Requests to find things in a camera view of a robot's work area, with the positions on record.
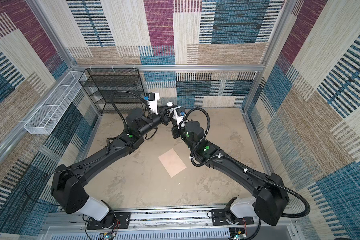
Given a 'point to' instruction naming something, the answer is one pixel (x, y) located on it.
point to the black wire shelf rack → (101, 84)
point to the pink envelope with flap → (172, 162)
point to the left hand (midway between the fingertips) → (177, 105)
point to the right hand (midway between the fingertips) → (174, 118)
